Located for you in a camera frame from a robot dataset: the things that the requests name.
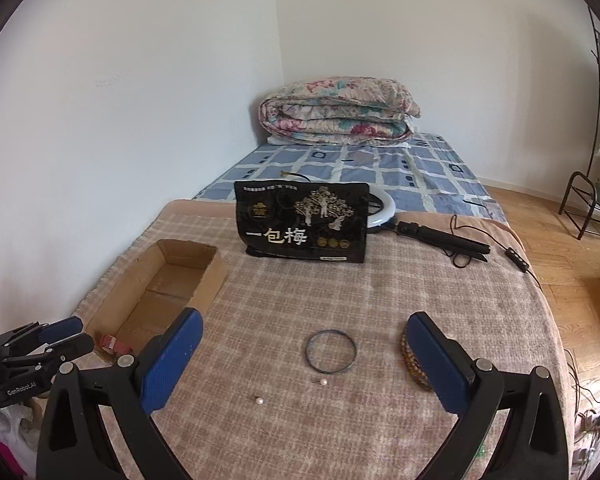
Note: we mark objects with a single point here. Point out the blue checked bed sheet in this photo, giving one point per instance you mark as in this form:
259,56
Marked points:
330,165

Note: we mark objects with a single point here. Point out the black metal stand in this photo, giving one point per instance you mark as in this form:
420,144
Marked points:
577,176

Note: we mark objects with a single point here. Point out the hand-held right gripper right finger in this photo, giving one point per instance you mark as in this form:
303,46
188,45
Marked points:
437,360

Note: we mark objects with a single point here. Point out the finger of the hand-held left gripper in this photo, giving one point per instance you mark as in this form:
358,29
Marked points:
62,329
75,345

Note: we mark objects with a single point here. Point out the white plastic bag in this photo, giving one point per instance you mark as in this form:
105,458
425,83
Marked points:
10,430

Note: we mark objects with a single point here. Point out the cardboard box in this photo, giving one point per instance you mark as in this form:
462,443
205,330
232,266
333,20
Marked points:
180,280

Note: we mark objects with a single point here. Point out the black hair straightener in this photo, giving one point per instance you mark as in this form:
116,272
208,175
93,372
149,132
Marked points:
445,240

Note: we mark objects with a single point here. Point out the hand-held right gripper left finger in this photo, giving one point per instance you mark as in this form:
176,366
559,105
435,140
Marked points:
172,360

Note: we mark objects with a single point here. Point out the black snack bag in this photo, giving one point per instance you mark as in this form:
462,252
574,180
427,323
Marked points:
300,240

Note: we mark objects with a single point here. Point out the pink checked blanket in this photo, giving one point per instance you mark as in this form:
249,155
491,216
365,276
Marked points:
290,300

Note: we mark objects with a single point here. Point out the folded floral quilt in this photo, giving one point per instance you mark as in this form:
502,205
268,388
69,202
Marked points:
330,110

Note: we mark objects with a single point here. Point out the dried plant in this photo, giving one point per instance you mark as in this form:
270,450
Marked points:
592,417

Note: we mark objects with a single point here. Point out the dark thin bangle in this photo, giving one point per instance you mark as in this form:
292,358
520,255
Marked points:
305,351

